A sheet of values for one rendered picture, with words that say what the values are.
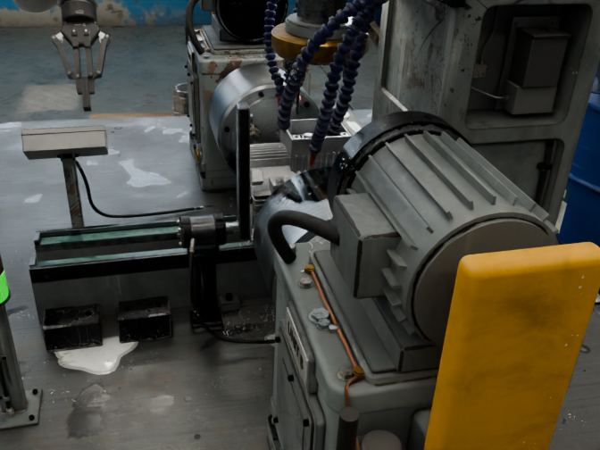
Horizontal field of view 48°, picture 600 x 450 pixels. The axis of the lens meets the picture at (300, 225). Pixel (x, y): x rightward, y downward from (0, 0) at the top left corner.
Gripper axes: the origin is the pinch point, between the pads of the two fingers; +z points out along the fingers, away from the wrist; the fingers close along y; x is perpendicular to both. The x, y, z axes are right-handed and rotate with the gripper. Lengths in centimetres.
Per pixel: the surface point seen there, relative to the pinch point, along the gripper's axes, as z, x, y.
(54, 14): -246, 484, -56
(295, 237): 42, -53, 32
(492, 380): 60, -93, 39
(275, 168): 25.0, -24.4, 35.5
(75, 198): 22.0, 6.6, -4.7
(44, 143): 11.5, -3.4, -9.1
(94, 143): 12.1, -3.4, 1.0
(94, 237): 33.2, -8.1, -0.3
